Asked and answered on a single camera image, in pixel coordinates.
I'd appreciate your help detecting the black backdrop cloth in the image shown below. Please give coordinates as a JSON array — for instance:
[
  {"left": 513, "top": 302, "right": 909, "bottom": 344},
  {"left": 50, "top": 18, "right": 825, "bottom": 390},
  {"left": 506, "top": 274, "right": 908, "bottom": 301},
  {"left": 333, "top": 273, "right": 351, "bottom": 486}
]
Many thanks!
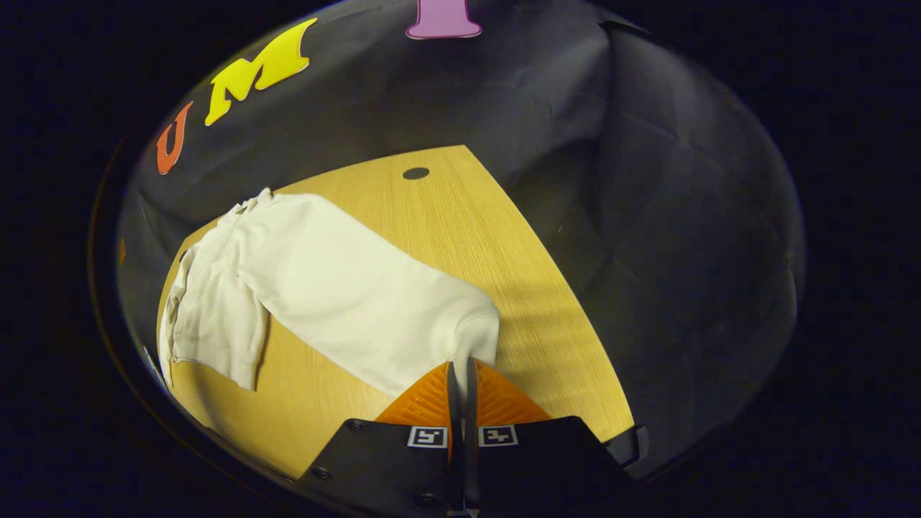
[{"left": 115, "top": 0, "right": 807, "bottom": 479}]

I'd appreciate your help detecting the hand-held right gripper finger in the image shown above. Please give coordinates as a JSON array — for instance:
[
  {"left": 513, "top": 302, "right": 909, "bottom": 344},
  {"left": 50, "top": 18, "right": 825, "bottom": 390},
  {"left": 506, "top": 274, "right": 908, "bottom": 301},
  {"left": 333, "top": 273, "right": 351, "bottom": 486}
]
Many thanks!
[
  {"left": 296, "top": 361, "right": 462, "bottom": 515},
  {"left": 463, "top": 358, "right": 635, "bottom": 516}
]

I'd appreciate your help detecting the cream long-sleeved sweater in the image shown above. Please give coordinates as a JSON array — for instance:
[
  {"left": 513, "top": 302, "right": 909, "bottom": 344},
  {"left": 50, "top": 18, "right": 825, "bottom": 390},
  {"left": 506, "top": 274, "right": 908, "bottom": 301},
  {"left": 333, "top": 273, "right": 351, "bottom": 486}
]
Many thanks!
[{"left": 157, "top": 187, "right": 502, "bottom": 400}]

